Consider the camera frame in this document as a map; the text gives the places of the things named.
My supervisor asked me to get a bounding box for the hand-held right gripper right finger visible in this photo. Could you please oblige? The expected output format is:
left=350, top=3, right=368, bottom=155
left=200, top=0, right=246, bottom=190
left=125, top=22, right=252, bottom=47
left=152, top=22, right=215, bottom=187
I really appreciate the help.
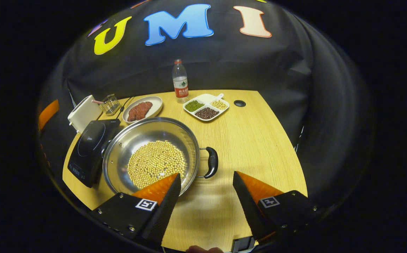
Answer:
left=232, top=171, right=321, bottom=243

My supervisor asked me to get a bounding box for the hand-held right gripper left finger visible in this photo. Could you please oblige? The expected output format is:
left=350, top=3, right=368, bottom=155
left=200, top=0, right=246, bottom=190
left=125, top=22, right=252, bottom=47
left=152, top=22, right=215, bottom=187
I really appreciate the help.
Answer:
left=90, top=172, right=182, bottom=248

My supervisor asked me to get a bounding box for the heap of soybeans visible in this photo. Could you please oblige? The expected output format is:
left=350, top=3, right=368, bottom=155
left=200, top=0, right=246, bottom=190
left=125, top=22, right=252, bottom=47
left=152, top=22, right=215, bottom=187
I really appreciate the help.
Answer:
left=127, top=141, right=186, bottom=189

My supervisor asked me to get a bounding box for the black induction cooktop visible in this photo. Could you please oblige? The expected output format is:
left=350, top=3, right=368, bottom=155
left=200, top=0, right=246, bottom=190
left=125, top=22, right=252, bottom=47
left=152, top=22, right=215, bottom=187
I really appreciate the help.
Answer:
left=67, top=119, right=121, bottom=188

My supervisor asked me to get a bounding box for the stainless steel pot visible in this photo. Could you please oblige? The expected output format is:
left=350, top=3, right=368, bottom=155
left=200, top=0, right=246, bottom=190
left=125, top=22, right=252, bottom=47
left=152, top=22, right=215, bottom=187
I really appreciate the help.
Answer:
left=102, top=117, right=219, bottom=196

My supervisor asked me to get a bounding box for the white toaster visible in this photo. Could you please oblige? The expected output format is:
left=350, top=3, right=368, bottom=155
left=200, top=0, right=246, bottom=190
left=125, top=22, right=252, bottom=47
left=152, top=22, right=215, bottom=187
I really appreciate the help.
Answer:
left=67, top=95, right=103, bottom=134

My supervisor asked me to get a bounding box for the dark red bean heap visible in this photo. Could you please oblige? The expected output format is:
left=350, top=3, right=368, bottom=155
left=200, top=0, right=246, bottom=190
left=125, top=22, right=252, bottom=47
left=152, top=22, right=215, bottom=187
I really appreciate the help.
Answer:
left=195, top=107, right=220, bottom=120

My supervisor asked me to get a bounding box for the white oval plate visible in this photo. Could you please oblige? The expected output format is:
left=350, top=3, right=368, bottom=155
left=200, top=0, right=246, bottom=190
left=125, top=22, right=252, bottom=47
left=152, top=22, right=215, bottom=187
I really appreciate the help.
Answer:
left=122, top=96, right=163, bottom=125

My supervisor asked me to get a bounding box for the green mung bean heap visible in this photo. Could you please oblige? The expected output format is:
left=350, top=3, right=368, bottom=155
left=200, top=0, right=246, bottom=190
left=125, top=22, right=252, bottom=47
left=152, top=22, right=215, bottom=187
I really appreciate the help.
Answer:
left=185, top=100, right=205, bottom=112

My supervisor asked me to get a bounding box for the white divided dish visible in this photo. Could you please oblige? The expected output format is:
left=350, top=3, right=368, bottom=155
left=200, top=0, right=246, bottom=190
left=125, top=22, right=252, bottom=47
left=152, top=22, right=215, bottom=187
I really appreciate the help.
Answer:
left=183, top=93, right=230, bottom=122

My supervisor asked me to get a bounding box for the clear plastic water bottle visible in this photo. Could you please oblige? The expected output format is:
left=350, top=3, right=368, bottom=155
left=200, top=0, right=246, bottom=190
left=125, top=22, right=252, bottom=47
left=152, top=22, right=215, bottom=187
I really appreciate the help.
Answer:
left=172, top=59, right=189, bottom=103

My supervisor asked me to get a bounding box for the metal wire rack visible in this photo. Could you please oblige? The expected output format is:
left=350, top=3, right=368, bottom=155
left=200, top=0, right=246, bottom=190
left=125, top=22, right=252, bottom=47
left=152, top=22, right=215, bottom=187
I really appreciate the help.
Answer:
left=101, top=94, right=121, bottom=116

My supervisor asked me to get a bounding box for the black power cable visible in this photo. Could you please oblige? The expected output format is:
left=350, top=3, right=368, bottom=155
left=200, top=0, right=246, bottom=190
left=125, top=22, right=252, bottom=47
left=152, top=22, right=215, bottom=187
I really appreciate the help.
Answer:
left=117, top=97, right=135, bottom=120

